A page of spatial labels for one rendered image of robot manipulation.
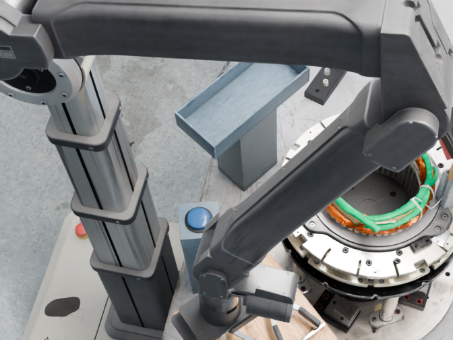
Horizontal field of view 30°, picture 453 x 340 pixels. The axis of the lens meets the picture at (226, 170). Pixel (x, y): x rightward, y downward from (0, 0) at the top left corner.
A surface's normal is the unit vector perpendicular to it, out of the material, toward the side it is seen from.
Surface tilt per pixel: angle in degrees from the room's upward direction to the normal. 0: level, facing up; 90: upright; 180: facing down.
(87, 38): 84
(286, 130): 0
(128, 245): 90
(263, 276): 11
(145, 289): 90
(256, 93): 0
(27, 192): 0
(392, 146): 82
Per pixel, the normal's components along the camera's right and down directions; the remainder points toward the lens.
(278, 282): 0.10, -0.59
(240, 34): -0.24, 0.73
